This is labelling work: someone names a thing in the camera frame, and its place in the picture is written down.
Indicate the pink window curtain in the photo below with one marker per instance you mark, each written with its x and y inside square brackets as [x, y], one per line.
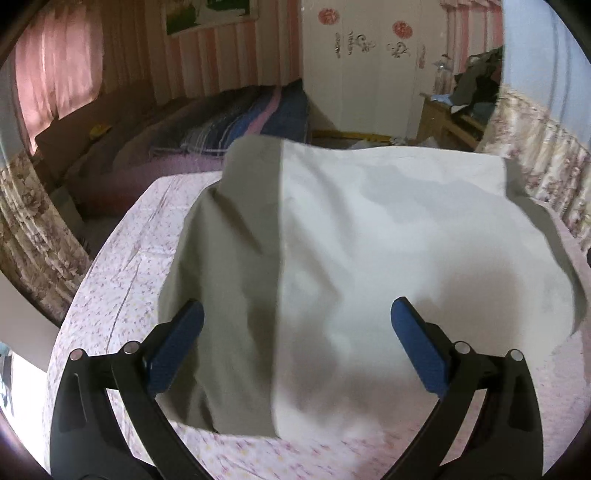
[58, 64]

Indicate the blue floral curtain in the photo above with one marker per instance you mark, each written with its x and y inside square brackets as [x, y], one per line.
[542, 116]
[40, 255]

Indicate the brown bed headboard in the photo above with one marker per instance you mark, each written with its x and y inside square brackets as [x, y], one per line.
[66, 139]

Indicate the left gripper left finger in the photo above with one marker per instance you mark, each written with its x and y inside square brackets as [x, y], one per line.
[86, 441]

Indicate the blue floral curtain right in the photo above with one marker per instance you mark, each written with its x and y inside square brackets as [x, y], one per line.
[542, 116]

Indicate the framed wedding picture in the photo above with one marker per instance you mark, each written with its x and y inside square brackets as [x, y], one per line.
[188, 15]

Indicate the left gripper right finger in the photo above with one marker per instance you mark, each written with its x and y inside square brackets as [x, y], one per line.
[507, 439]

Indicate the blue floral curtain left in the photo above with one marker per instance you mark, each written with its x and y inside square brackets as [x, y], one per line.
[40, 255]

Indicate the wooden desk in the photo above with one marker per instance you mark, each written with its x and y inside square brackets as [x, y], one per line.
[458, 131]

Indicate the dark clothes pile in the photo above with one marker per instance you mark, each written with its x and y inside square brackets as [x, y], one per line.
[477, 88]

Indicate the dark striped bed blanket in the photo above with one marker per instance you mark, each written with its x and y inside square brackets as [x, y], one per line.
[182, 137]

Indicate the yellow toy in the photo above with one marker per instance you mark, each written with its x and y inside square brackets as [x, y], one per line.
[98, 131]

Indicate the pink floral bed sheet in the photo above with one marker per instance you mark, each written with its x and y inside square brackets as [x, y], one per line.
[117, 302]

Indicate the white wardrobe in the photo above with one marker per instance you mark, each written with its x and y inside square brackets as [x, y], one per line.
[368, 64]

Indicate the grey and white jacket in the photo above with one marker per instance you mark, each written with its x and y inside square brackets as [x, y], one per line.
[297, 254]

